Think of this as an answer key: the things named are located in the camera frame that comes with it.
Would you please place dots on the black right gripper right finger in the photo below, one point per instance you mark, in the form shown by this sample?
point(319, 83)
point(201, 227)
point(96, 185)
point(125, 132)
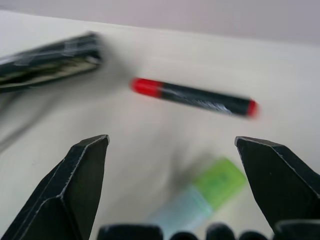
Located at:
point(280, 180)

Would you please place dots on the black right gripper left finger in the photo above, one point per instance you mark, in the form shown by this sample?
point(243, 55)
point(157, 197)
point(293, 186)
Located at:
point(72, 190)

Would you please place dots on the red and black marker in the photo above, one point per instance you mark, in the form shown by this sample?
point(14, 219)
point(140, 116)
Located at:
point(193, 97)

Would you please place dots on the green highlighter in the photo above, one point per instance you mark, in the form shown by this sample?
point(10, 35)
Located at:
point(200, 197)

